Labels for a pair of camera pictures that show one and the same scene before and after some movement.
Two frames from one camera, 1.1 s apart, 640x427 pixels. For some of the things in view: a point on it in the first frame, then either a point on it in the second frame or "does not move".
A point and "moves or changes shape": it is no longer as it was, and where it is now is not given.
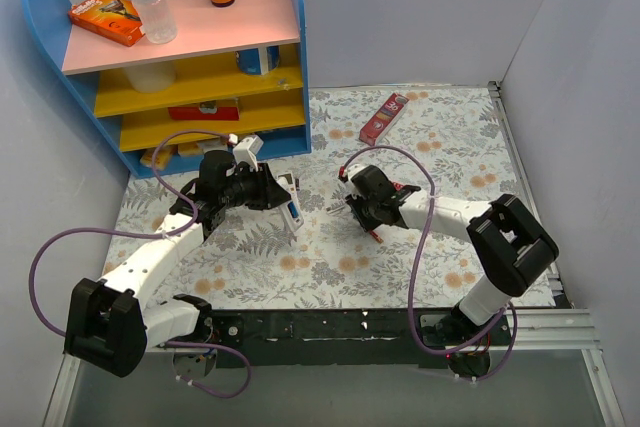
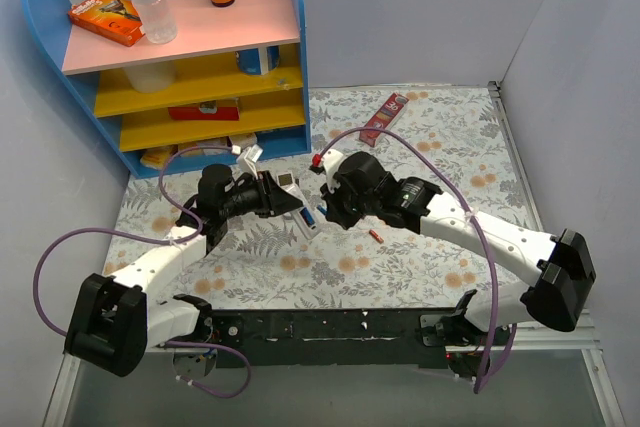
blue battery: [293, 210] moves or changes shape
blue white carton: [258, 61] does not move
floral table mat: [277, 232] does not move
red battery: [376, 236] does not move
